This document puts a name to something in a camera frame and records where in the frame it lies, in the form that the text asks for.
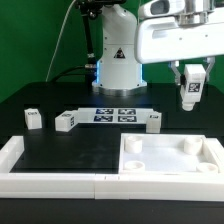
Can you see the white square tabletop tray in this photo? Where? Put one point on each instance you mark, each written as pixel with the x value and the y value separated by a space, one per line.
pixel 170 154

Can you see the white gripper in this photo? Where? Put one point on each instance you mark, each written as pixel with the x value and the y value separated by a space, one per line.
pixel 162 40

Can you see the white fiducial marker sheet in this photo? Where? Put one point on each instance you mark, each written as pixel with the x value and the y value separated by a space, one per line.
pixel 113 115

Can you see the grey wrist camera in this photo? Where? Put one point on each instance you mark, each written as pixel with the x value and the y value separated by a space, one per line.
pixel 161 8

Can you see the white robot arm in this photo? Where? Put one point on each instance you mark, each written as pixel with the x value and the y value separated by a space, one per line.
pixel 118 71

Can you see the white U-shaped obstacle fence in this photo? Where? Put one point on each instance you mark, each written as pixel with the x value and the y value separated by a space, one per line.
pixel 189 187

